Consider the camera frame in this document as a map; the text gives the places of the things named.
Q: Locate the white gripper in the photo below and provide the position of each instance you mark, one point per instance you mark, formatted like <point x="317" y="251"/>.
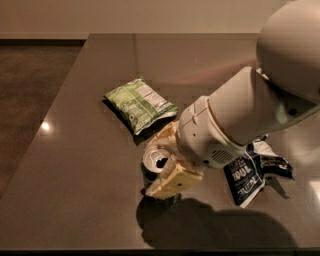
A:
<point x="201" y="135"/>

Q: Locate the green soda can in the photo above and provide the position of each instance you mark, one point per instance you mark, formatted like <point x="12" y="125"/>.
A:
<point x="152" y="163"/>

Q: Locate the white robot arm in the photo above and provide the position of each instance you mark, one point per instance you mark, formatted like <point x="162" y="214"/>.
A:
<point x="281" y="91"/>

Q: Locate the green chip bag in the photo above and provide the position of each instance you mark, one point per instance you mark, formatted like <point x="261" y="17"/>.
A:
<point x="140" y="105"/>

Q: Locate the blue crumpled chip bag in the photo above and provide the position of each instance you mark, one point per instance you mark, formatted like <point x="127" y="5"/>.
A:
<point x="247" y="174"/>

